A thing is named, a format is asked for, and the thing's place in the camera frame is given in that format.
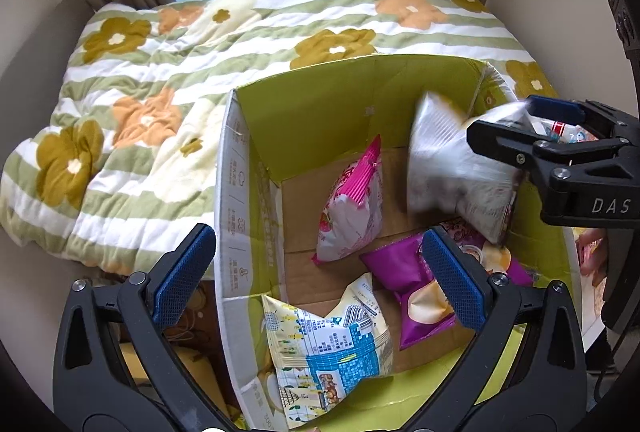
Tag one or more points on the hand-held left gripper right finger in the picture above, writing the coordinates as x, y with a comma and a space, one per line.
452, 282

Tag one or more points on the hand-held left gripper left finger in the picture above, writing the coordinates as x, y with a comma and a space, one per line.
185, 272

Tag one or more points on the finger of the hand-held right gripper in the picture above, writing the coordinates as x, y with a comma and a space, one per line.
500, 142
555, 108

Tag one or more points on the silver snack bag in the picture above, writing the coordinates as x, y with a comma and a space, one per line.
450, 162

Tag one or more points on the green-lined cardboard box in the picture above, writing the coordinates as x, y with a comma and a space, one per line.
325, 112

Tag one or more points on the person's right hand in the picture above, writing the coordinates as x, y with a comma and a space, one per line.
590, 257

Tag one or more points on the red and white snack packet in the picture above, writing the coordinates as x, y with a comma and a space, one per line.
565, 132

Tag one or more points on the purple chip bag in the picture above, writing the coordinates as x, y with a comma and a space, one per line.
400, 272

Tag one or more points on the purple packet with cup print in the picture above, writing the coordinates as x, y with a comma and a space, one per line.
500, 257

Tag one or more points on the yellow packets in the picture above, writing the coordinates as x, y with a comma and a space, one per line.
200, 367

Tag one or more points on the pink and white snack bag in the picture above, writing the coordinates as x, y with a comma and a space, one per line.
350, 207

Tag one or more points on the blue and yellow snack bag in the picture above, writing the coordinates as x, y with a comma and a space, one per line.
325, 347

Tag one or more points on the green striped floral quilt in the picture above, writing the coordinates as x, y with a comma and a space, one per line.
150, 102

